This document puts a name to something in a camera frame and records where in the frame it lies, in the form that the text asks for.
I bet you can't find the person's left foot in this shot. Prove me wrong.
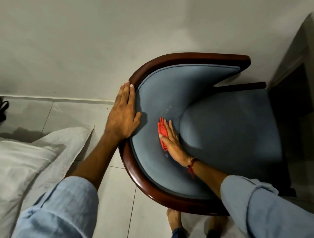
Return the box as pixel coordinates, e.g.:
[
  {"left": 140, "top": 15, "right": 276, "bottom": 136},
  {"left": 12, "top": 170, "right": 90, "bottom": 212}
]
[{"left": 166, "top": 208, "right": 183, "bottom": 232}]

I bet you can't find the blue upholstered wooden armchair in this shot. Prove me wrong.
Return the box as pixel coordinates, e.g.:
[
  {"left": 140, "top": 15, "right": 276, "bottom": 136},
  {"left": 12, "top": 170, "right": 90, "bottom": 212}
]
[{"left": 118, "top": 52, "right": 297, "bottom": 217}]

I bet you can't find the black bag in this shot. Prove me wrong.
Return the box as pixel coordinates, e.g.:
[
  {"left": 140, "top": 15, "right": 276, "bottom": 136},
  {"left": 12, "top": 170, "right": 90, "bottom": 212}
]
[{"left": 0, "top": 97, "right": 10, "bottom": 124}]

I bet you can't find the person's right foot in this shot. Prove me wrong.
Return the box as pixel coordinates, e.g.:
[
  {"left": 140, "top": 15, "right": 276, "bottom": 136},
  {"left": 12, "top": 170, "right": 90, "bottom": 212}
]
[{"left": 206, "top": 215, "right": 229, "bottom": 238}]

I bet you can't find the person's left forearm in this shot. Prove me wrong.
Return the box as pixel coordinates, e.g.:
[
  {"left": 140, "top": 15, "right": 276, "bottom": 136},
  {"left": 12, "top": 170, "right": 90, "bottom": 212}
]
[{"left": 65, "top": 132, "right": 123, "bottom": 192}]

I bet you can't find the white pillow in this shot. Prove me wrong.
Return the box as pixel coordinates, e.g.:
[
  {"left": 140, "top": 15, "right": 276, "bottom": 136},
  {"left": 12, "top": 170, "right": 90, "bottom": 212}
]
[{"left": 0, "top": 125, "right": 95, "bottom": 238}]

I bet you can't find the person's left hand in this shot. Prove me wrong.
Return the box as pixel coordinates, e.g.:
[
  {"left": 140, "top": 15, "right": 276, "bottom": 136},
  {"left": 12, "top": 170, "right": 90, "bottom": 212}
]
[{"left": 105, "top": 81, "right": 142, "bottom": 142}]

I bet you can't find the dark wooden cabinet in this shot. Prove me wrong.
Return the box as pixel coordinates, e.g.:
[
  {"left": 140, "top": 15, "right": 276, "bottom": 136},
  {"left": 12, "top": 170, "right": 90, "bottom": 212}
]
[{"left": 268, "top": 12, "right": 314, "bottom": 205}]

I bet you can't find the person's foot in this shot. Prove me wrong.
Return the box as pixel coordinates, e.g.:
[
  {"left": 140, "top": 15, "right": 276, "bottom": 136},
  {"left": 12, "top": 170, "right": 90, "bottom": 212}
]
[
  {"left": 206, "top": 215, "right": 229, "bottom": 238},
  {"left": 166, "top": 208, "right": 183, "bottom": 232}
]

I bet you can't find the person's right hand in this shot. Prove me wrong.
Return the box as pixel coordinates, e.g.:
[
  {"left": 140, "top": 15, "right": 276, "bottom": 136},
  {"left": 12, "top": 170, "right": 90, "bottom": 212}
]
[{"left": 159, "top": 119, "right": 192, "bottom": 168}]

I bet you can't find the person's right forearm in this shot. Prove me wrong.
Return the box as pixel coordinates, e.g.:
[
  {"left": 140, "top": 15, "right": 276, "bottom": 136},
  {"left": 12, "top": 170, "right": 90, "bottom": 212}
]
[{"left": 188, "top": 159, "right": 230, "bottom": 199}]

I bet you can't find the red cleaning cloth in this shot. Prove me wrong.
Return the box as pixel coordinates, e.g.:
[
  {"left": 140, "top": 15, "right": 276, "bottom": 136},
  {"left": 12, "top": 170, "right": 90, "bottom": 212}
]
[{"left": 157, "top": 117, "right": 169, "bottom": 152}]

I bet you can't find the light blue right shirt sleeve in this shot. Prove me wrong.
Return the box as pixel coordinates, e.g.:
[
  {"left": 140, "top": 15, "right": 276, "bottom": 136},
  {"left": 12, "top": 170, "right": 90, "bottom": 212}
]
[{"left": 220, "top": 175, "right": 314, "bottom": 238}]

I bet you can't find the red thread wristband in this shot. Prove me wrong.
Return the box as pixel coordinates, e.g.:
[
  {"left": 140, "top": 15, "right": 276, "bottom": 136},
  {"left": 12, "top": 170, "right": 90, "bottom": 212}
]
[{"left": 187, "top": 158, "right": 200, "bottom": 177}]

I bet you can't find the light blue shirt sleeve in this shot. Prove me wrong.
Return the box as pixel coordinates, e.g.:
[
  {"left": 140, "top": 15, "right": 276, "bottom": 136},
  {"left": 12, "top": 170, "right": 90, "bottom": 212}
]
[
  {"left": 11, "top": 176, "right": 99, "bottom": 238},
  {"left": 220, "top": 175, "right": 314, "bottom": 238}
]

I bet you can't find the light blue left shirt sleeve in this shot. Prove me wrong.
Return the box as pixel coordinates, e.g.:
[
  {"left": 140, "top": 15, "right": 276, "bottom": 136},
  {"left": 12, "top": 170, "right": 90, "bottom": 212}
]
[{"left": 11, "top": 176, "right": 99, "bottom": 238}]

